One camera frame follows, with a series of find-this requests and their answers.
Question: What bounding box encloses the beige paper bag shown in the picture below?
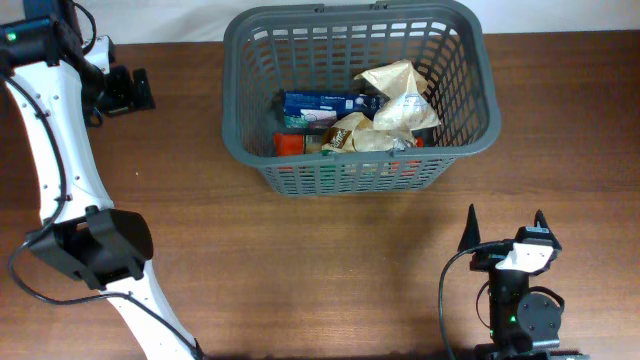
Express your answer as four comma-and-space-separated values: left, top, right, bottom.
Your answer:
354, 60, 441, 131

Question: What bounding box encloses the brown snack bag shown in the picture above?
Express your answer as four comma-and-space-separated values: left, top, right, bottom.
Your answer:
321, 112, 417, 153

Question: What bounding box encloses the orange spaghetti packet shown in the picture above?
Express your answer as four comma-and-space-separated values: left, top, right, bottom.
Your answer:
272, 131, 424, 176

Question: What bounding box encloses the blue carton box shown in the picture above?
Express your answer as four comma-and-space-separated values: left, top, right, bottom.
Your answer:
283, 91, 387, 129

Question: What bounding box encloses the grey plastic basket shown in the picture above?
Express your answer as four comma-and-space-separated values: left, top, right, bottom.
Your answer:
222, 1, 501, 196

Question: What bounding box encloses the green lid jar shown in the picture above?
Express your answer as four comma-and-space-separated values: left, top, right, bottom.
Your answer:
320, 150, 337, 194

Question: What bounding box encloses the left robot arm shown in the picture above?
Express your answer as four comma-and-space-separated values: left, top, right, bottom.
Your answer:
1, 0, 204, 359

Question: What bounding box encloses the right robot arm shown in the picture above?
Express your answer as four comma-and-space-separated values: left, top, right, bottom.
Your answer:
458, 206, 589, 360

